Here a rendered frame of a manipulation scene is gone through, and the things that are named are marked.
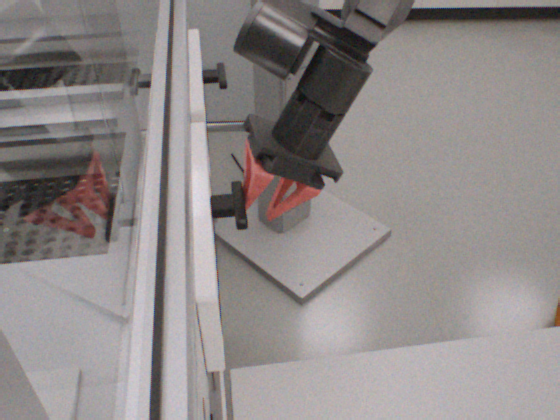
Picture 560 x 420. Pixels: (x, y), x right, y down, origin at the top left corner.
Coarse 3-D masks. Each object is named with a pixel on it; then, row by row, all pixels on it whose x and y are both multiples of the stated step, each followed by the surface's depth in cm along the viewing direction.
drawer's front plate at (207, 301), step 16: (192, 128) 64; (192, 144) 61; (192, 160) 58; (192, 176) 56; (208, 176) 62; (192, 192) 54; (208, 192) 54; (208, 208) 52; (208, 224) 50; (208, 240) 48; (208, 256) 47; (208, 272) 45; (208, 288) 44; (208, 304) 44; (208, 320) 45; (208, 336) 46; (208, 352) 48; (208, 368) 49; (224, 368) 50
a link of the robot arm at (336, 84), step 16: (320, 32) 49; (304, 48) 49; (320, 48) 49; (336, 48) 49; (352, 48) 50; (320, 64) 49; (336, 64) 48; (352, 64) 48; (368, 64) 52; (304, 80) 51; (320, 80) 49; (336, 80) 49; (352, 80) 49; (320, 96) 50; (336, 96) 50; (352, 96) 50; (336, 112) 51
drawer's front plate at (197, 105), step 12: (192, 36) 86; (192, 48) 83; (192, 60) 79; (192, 72) 76; (192, 84) 73; (192, 96) 70; (192, 108) 68; (204, 108) 78; (192, 120) 68; (204, 120) 68
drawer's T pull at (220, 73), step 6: (216, 66) 83; (222, 66) 81; (204, 72) 80; (210, 72) 80; (216, 72) 80; (222, 72) 79; (204, 78) 79; (210, 78) 79; (216, 78) 79; (222, 78) 78; (222, 84) 77
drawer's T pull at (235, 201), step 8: (232, 184) 58; (240, 184) 58; (232, 192) 57; (240, 192) 56; (216, 200) 56; (224, 200) 56; (232, 200) 56; (240, 200) 55; (216, 208) 55; (224, 208) 55; (232, 208) 55; (240, 208) 54; (216, 216) 55; (224, 216) 55; (240, 216) 53; (240, 224) 53
